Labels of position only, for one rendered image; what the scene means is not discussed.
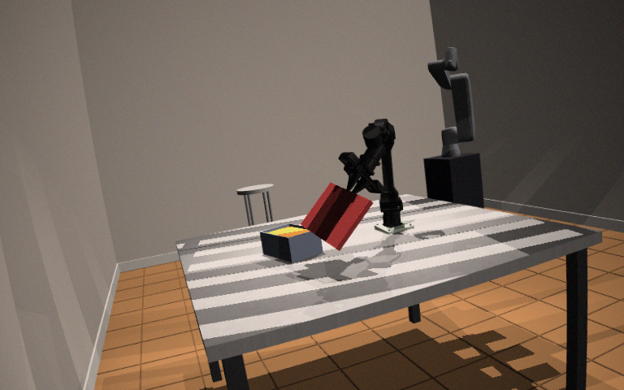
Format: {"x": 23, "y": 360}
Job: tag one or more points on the red rectangular lid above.
{"x": 336, "y": 214}

